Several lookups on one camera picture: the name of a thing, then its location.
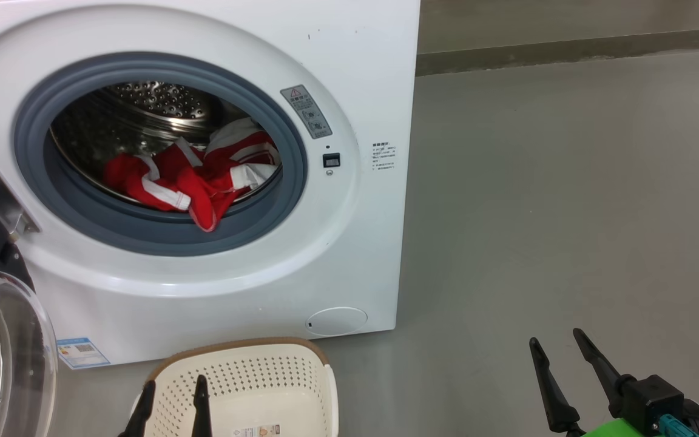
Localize round white filter cover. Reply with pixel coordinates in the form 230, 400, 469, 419
306, 307, 368, 337

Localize red and white garment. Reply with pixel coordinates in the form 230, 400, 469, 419
104, 118, 282, 232

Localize small printed text label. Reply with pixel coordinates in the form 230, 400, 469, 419
371, 143, 397, 172

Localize paper basket label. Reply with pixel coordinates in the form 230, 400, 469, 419
231, 425, 282, 437

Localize steel perforated washer drum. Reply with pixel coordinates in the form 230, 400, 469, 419
51, 82, 283, 207

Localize blue energy label sticker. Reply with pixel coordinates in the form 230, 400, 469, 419
56, 337, 110, 370

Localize white front-load washing machine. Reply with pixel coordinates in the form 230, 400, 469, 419
0, 0, 421, 370

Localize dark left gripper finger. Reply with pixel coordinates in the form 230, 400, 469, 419
192, 374, 212, 437
120, 381, 156, 437

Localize cream perforated laundry basket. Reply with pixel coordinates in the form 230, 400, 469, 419
131, 337, 339, 437

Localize grey rubber door gasket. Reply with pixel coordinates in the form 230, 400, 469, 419
13, 52, 308, 257

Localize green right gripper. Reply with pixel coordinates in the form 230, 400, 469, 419
529, 328, 660, 437

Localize grey warning sticker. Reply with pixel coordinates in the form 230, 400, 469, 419
281, 85, 333, 139

